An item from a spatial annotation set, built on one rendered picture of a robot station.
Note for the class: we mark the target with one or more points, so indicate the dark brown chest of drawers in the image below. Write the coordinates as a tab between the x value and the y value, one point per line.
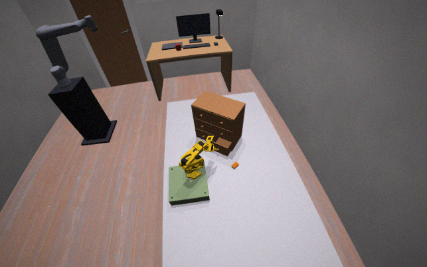
226	107

